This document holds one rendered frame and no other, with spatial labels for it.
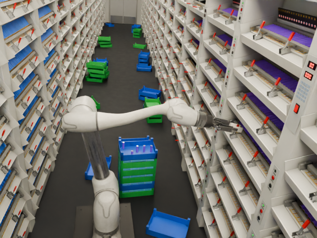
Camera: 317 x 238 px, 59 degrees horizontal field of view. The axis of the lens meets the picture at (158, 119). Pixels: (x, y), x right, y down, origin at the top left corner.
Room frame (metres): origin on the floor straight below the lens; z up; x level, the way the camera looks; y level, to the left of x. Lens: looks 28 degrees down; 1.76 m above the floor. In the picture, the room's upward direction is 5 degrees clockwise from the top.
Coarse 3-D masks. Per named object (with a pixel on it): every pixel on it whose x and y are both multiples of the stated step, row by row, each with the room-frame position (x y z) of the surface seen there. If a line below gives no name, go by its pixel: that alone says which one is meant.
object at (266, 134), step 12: (228, 96) 1.58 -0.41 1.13; (240, 96) 1.54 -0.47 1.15; (252, 96) 1.50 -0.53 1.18; (240, 108) 1.42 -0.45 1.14; (252, 108) 1.38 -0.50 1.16; (264, 108) 1.35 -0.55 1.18; (240, 120) 1.37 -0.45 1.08; (252, 120) 1.28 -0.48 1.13; (264, 120) 1.17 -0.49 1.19; (276, 120) 1.22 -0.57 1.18; (252, 132) 1.20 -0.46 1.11; (264, 132) 1.16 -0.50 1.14; (276, 132) 1.11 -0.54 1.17; (264, 144) 1.07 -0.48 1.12; (276, 144) 1.06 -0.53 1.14
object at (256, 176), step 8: (232, 120) 1.57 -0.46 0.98; (240, 136) 1.42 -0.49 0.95; (232, 144) 1.37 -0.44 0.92; (240, 144) 1.35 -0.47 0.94; (240, 152) 1.28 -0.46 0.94; (240, 160) 1.25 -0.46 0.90; (248, 160) 1.20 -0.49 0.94; (256, 160) 1.20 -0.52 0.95; (248, 168) 1.14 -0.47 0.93; (256, 168) 1.14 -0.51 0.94; (264, 168) 1.13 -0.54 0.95; (256, 176) 1.08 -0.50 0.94; (256, 184) 1.04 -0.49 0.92
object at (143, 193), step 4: (152, 188) 1.89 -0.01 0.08; (120, 192) 1.82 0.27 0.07; (128, 192) 1.84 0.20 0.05; (132, 192) 1.84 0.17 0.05; (136, 192) 1.85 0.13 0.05; (140, 192) 1.86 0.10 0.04; (144, 192) 1.87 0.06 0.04; (148, 192) 1.88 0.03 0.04; (152, 192) 1.89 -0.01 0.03; (120, 196) 1.82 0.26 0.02; (124, 196) 1.82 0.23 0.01; (128, 196) 1.83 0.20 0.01; (132, 196) 1.84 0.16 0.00
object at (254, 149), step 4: (244, 132) 1.42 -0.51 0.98; (244, 136) 1.38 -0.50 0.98; (244, 140) 1.36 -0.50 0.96; (248, 140) 1.34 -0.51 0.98; (248, 144) 1.33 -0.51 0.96; (252, 144) 1.30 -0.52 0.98; (252, 148) 1.27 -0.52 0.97; (256, 148) 1.26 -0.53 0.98; (260, 156) 1.19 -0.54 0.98; (264, 160) 1.16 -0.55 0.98; (264, 164) 1.13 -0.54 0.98; (268, 164) 1.12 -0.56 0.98; (268, 168) 1.10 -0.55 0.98; (264, 172) 1.09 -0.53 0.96
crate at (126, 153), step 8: (120, 144) 1.99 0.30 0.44; (128, 144) 2.03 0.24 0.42; (136, 144) 2.05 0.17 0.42; (144, 144) 2.06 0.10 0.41; (152, 144) 2.06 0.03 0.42; (120, 152) 1.86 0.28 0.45; (128, 152) 1.94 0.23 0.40; (144, 152) 1.96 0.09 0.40; (152, 152) 1.97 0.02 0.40; (128, 160) 1.83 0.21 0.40
